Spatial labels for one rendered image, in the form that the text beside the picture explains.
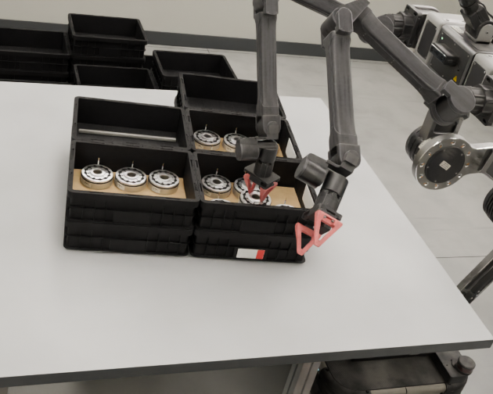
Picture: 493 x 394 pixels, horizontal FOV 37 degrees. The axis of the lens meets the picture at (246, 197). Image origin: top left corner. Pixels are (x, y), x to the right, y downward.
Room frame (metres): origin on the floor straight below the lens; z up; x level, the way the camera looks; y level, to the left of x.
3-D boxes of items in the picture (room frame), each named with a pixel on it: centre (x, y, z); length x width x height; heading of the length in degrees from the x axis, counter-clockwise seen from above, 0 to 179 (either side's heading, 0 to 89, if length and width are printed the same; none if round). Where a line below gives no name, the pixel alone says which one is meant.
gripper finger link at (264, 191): (1.99, -0.04, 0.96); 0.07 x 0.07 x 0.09; 57
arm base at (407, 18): (2.39, -0.35, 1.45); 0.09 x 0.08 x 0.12; 24
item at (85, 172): (2.00, 0.49, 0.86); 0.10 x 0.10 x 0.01
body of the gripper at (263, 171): (2.00, -0.03, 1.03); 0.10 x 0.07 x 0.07; 57
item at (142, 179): (2.03, 0.38, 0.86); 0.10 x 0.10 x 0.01
